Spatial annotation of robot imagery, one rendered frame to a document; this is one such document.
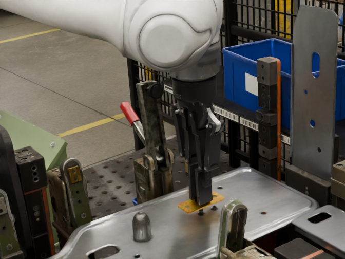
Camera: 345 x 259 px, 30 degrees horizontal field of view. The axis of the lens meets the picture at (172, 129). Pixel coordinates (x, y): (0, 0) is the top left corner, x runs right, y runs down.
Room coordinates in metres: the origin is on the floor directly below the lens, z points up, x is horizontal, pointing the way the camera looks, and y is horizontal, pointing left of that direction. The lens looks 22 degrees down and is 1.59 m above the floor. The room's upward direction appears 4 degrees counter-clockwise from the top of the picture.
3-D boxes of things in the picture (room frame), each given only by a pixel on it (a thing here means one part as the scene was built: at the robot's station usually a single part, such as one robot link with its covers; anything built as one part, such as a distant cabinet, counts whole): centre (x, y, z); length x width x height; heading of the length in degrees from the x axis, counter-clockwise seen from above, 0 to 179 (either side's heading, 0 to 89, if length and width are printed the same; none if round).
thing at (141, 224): (0.97, 0.06, 1.02); 0.03 x 0.03 x 0.07
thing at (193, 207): (1.04, -0.04, 1.03); 0.08 x 0.04 x 0.01; 122
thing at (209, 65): (1.03, -0.04, 1.30); 0.09 x 0.09 x 0.06
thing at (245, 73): (1.48, -0.28, 1.09); 0.30 x 0.17 x 0.13; 26
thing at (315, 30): (1.17, -0.27, 1.17); 0.12 x 0.01 x 0.34; 32
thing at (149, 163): (1.14, 0.05, 1.06); 0.03 x 0.01 x 0.03; 32
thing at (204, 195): (1.03, -0.05, 1.06); 0.03 x 0.01 x 0.07; 122
